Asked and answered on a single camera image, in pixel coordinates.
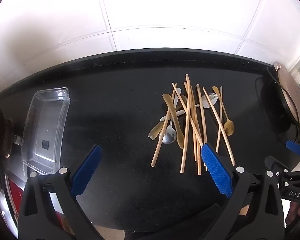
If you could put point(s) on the person's right hand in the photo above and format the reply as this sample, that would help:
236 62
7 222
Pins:
295 212

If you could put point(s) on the red panel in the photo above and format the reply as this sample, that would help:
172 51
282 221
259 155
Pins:
14 195

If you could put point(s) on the small metal cup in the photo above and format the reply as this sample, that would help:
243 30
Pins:
17 139

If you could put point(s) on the golden metal spoon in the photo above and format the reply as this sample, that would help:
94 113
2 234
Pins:
228 128

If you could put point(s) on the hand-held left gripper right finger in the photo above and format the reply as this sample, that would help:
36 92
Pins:
216 170

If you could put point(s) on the amber plastic spoon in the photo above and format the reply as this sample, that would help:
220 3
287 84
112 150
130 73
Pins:
181 141
154 131

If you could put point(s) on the round electric appliance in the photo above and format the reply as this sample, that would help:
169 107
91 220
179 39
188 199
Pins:
290 97

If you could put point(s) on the small metal spoon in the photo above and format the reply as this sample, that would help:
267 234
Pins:
168 136

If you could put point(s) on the large metal spoon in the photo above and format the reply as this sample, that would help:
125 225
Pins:
210 101

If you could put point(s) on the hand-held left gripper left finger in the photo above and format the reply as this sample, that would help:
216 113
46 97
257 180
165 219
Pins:
86 170

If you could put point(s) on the clear plastic container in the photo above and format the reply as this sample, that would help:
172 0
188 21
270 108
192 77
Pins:
47 120

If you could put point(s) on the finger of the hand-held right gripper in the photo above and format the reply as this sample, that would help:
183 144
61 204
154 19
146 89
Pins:
274 162
295 148

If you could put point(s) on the pile of wooden chopsticks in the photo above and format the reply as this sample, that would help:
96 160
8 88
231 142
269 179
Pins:
183 155

